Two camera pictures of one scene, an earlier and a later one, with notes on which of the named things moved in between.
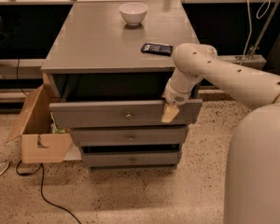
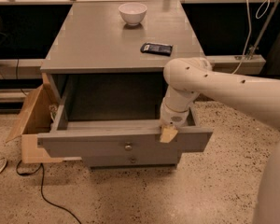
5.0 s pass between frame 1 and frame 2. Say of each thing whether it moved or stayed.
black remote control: stayed
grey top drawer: moved
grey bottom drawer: stayed
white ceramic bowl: stayed
